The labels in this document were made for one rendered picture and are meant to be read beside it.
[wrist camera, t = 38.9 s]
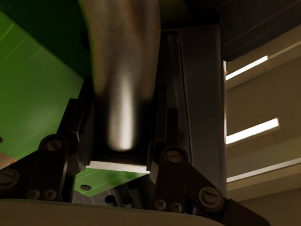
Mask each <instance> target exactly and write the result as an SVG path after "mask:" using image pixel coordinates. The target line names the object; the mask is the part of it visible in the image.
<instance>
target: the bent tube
mask: <svg viewBox="0 0 301 226"><path fill-rule="evenodd" d="M77 2H78V4H79V7H80V9H81V12H82V15H83V18H84V21H85V25H86V29H87V34H88V39H89V46H90V60H91V69H92V79H93V89H94V99H95V112H96V122H97V132H98V133H97V137H96V140H95V146H94V150H93V153H92V157H91V161H90V165H89V166H87V165H86V168H94V169H104V170H118V171H128V172H138V173H148V174H149V173H150V172H149V171H146V164H147V152H148V141H149V132H150V124H151V114H152V106H153V98H154V91H155V80H156V72H157V64H158V57H159V46H160V34H161V19H160V5H159V0H77Z"/></svg>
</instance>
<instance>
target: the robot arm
mask: <svg viewBox="0 0 301 226"><path fill-rule="evenodd" d="M167 98H168V85H163V84H158V86H157V87H156V86H155V91H154V98H153V106H152V114H151V121H150V132H149V141H148V152H147V164H146V171H149V172H150V176H149V177H150V179H151V180H152V181H153V182H154V183H155V189H154V194H153V200H152V205H151V210H145V209H132V208H123V207H112V206H102V205H92V204H77V203H72V199H73V191H74V185H75V179H76V175H77V174H78V173H80V172H81V171H85V168H86V165H87V166H89V165H90V161H91V157H92V153H93V150H94V146H95V140H96V137H97V133H98V132H97V122H96V112H95V99H94V89H93V79H92V78H91V77H85V79H84V82H83V85H82V88H81V91H80V93H79V96H78V99H73V98H70V99H69V101H68V104H67V107H66V109H65V112H64V115H63V117H62V119H61V122H60V125H59V127H58V130H57V133H56V134H51V135H48V136H46V137H45V138H43V139H42V140H41V142H40V144H39V148H38V150H36V151H35V152H33V153H31V154H29V155H27V156H25V157H23V158H21V159H20V160H18V161H16V162H14V163H12V164H10V165H8V166H6V167H4V168H3V169H1V170H0V226H272V225H271V223H270V222H269V221H268V220H267V219H266V218H264V217H262V216H261V215H259V214H257V213H255V212H254V211H252V210H250V209H248V208H247V207H245V206H243V205H241V204H240V203H237V202H236V201H234V200H232V199H230V200H229V199H227V198H225V197H223V195H222V193H221V191H220V190H219V189H218V188H217V187H216V186H215V185H213V184H212V183H211V182H210V181H209V180H208V179H207V178H206V177H205V176H203V175H202V174H201V173H200V172H199V171H198V170H197V169H196V168H195V167H193V166H192V165H191V164H190V163H189V162H188V160H189V158H188V153H187V152H186V151H185V149H184V148H182V147H181V146H179V110H178V109H174V108H167Z"/></svg>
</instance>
